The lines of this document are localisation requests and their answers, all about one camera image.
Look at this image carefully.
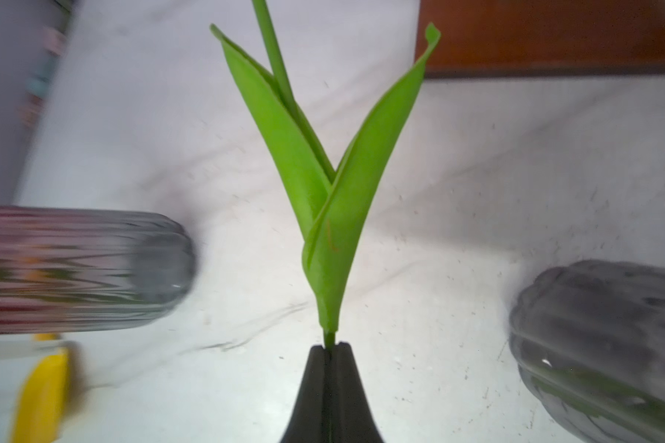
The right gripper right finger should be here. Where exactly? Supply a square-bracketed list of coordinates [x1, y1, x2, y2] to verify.
[330, 343, 383, 443]

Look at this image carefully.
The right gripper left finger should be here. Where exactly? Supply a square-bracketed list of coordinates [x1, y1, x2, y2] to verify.
[281, 345, 330, 443]

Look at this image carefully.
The tulip with spread green leaves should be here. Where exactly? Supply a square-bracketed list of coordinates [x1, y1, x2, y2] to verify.
[210, 1, 441, 349]

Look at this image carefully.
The purple ribbed glass vase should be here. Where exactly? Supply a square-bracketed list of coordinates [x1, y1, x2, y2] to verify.
[509, 260, 665, 442]

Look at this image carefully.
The pink glass vase with ribbon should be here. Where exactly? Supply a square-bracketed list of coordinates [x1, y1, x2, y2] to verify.
[0, 206, 197, 334]

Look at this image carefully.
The yellow object on table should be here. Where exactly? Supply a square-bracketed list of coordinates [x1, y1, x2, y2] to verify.
[10, 333, 71, 443]

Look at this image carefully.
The brown wooden tiered stand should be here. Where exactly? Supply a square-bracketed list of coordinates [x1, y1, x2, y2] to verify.
[416, 0, 665, 79]

